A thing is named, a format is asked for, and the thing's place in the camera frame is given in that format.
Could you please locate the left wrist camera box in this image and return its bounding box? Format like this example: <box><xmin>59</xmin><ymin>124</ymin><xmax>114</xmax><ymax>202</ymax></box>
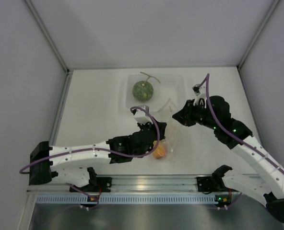
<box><xmin>132</xmin><ymin>105</ymin><xmax>151</xmax><ymax>125</ymax></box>

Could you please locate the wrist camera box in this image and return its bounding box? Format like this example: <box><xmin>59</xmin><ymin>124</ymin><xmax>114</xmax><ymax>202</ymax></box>
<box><xmin>132</xmin><ymin>105</ymin><xmax>151</xmax><ymax>125</ymax></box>
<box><xmin>192</xmin><ymin>84</ymin><xmax>206</xmax><ymax>105</ymax></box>

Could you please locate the clear zip top bag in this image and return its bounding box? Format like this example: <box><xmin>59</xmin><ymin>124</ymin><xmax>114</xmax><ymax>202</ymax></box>
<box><xmin>155</xmin><ymin>98</ymin><xmax>180</xmax><ymax>157</ymax></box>

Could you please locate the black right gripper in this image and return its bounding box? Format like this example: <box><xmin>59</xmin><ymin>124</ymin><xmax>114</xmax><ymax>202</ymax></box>
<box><xmin>172</xmin><ymin>99</ymin><xmax>218</xmax><ymax>130</ymax></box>

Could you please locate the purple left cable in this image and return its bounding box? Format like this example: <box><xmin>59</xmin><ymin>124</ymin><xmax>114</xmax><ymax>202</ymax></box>
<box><xmin>19</xmin><ymin>106</ymin><xmax>162</xmax><ymax>174</ymax></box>

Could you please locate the white perforated plastic basket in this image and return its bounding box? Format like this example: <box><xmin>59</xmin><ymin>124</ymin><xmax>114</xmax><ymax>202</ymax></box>
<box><xmin>118</xmin><ymin>73</ymin><xmax>190</xmax><ymax>113</ymax></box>

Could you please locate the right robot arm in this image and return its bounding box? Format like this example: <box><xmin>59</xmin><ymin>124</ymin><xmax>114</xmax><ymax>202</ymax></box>
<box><xmin>172</xmin><ymin>96</ymin><xmax>284</xmax><ymax>223</ymax></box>

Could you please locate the green netted fake melon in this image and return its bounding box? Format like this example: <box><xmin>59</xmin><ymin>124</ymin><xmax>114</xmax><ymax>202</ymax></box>
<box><xmin>132</xmin><ymin>72</ymin><xmax>161</xmax><ymax>102</ymax></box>

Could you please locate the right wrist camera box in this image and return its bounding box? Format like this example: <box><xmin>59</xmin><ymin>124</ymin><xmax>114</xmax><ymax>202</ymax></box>
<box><xmin>192</xmin><ymin>84</ymin><xmax>206</xmax><ymax>105</ymax></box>

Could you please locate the pink fake food piece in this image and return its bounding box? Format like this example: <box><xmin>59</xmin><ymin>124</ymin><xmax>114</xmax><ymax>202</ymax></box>
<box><xmin>153</xmin><ymin>142</ymin><xmax>168</xmax><ymax>159</ymax></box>

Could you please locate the aluminium mounting rail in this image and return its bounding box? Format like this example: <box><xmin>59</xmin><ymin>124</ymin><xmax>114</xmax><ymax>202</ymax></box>
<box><xmin>26</xmin><ymin>174</ymin><xmax>284</xmax><ymax>193</ymax></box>

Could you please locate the slotted grey cable duct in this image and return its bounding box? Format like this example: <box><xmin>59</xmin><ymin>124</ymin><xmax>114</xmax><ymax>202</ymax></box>
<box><xmin>36</xmin><ymin>194</ymin><xmax>229</xmax><ymax>205</ymax></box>

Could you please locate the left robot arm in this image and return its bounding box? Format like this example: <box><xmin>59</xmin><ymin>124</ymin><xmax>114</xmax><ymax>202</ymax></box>
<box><xmin>29</xmin><ymin>121</ymin><xmax>167</xmax><ymax>191</ymax></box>

